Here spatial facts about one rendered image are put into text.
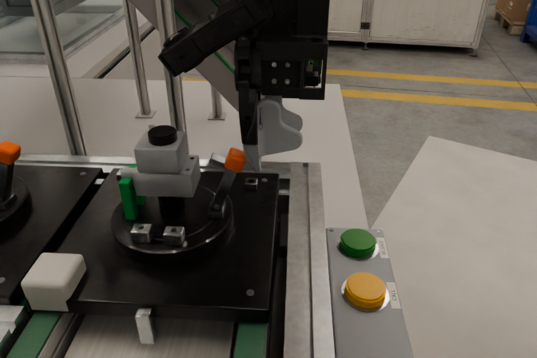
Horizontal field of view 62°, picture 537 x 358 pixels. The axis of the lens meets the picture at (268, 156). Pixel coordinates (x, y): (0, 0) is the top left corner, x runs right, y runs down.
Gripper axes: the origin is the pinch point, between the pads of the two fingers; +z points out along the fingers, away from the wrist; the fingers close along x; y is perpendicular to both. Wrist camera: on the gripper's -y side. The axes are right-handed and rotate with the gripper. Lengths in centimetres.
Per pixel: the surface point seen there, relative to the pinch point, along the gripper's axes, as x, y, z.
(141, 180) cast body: -2.2, -11.6, 1.6
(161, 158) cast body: -2.2, -9.1, -1.1
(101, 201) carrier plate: 3.8, -19.7, 9.3
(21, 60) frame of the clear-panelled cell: 86, -79, 19
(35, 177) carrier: 8.7, -31.0, 9.3
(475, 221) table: 16.8, 33.9, 20.5
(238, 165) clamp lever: -1.0, -1.2, 0.1
